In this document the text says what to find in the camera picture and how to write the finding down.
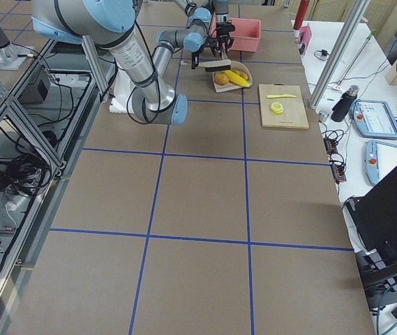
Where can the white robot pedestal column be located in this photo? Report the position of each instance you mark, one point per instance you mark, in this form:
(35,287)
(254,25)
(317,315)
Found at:
(122,88)

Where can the aluminium frame post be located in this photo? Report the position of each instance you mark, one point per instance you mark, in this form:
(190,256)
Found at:
(342,41)

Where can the toy brown potato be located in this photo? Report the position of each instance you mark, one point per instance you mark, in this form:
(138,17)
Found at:
(220,78)

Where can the yellow toy corn cob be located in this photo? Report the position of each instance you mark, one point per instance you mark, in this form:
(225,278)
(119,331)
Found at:
(235,79)

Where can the wooden cutting board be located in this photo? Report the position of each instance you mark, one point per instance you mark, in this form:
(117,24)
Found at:
(294,115)

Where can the teach pendant tablet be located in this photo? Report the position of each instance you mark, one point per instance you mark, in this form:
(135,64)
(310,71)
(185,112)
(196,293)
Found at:
(380,160)
(374,119)

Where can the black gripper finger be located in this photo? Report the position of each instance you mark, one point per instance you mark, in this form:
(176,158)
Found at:
(227,44)
(195,61)
(217,49)

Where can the beige hand brush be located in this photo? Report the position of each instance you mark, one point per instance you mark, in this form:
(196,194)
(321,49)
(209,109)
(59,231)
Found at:
(209,66)

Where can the black water bottle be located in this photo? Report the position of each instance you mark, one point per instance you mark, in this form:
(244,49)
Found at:
(342,107)

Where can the metal rod grabber tool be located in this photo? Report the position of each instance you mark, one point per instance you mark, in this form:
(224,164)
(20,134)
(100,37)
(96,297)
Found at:
(350,65)

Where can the toy ginger root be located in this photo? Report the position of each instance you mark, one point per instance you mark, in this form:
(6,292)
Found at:
(241,74)

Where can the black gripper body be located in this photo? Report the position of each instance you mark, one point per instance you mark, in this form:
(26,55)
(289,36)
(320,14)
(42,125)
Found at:
(222,29)
(202,51)

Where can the yellow plastic knife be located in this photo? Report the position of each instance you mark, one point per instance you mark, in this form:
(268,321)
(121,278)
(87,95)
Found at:
(276,96)

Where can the red cylinder bottle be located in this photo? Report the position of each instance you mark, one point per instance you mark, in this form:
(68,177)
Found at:
(303,6)

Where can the pink plastic bin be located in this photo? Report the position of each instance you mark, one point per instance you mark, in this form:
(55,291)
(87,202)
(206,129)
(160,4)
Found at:
(246,35)

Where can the beige plastic dustpan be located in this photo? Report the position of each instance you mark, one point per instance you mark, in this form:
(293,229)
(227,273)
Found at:
(230,86)

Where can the far teach pendant tablet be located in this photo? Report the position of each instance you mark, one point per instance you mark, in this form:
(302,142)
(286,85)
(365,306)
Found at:
(374,119)

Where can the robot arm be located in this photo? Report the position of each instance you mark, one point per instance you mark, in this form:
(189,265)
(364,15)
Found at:
(219,8)
(111,25)

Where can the black monitor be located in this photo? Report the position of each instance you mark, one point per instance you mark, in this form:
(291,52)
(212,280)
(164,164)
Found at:
(375,217)

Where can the near teach pendant tablet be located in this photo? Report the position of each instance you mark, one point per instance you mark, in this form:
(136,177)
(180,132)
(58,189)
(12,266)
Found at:
(380,160)

